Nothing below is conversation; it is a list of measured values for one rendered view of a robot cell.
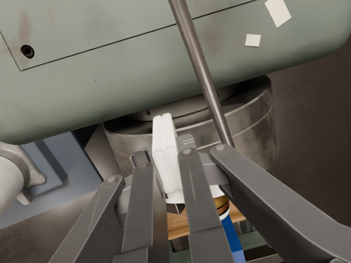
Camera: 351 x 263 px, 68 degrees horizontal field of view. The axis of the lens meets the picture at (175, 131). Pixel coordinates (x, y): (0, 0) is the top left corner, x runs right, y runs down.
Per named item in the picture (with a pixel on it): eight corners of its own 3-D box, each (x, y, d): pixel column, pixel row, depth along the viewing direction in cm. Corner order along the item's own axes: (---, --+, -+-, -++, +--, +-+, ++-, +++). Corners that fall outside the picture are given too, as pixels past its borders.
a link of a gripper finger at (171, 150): (163, 151, 15) (176, 147, 15) (161, 114, 22) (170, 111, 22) (177, 192, 16) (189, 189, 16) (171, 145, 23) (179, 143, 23)
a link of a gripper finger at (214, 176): (181, 174, 14) (235, 158, 14) (174, 136, 18) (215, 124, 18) (188, 195, 14) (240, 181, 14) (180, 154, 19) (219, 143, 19)
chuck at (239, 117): (103, 105, 62) (99, 159, 33) (224, 64, 66) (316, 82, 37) (109, 118, 63) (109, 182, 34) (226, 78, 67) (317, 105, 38)
